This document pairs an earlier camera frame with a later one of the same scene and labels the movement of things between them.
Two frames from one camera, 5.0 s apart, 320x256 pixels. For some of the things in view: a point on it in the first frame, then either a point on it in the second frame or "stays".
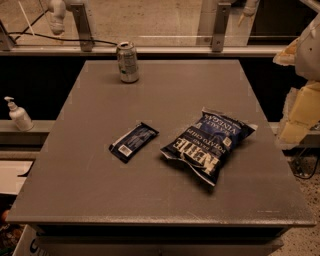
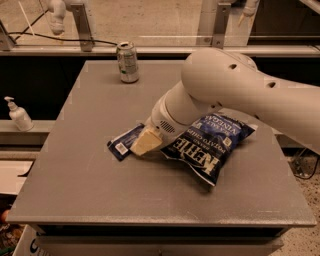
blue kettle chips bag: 201,143 stays
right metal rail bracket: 223,12 stays
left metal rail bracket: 83,26 stays
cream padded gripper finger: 304,114 -> 161,123
